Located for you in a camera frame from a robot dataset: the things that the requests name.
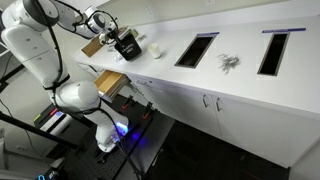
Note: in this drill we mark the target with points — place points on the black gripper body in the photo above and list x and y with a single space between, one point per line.
112 36

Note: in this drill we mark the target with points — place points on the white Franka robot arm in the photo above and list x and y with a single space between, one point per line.
33 50

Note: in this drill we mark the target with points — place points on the white cup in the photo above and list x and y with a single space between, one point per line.
154 51

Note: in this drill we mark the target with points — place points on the small grey metal clutter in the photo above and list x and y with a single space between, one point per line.
141 37

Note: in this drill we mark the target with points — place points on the open wooden drawer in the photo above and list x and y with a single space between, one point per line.
108 81

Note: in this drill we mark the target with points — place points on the orange black clamp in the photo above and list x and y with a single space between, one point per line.
127 102
146 111

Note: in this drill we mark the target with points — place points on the short blue label strip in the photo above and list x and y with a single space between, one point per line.
208 33

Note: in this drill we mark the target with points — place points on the control box with coloured buttons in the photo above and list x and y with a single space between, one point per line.
53 121

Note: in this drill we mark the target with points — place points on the black platform board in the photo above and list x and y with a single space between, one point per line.
156 140

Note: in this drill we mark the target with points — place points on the black stand leg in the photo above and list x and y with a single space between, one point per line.
10 78

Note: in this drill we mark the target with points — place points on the black tripod pole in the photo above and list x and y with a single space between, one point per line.
33 130

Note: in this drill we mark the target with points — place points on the black electronics box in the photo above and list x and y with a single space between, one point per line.
48 174

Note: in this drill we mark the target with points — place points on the white cabinet counter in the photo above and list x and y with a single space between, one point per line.
250 133

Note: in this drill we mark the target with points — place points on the long blue label strip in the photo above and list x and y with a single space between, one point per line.
283 30

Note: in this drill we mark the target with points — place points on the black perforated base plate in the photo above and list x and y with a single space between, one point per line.
86 166

